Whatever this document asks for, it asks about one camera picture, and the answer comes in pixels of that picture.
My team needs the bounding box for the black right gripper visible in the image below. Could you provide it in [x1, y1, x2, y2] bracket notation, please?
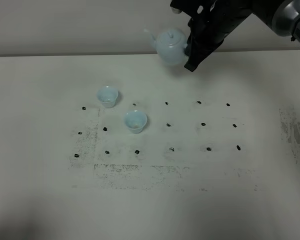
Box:
[170, 0, 252, 72]

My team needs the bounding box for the light blue porcelain teapot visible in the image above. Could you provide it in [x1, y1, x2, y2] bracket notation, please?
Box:
[143, 28, 188, 66]

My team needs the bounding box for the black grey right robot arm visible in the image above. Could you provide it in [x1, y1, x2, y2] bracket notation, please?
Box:
[170, 0, 300, 72]

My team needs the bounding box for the near blue porcelain teacup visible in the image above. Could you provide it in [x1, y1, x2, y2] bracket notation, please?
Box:
[123, 110, 148, 134]

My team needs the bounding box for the blue porcelain teacup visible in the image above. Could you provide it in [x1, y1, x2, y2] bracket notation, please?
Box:
[96, 86, 119, 108]
[123, 110, 148, 134]

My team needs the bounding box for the far blue porcelain teacup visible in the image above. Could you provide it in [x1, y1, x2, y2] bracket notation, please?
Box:
[96, 86, 119, 108]

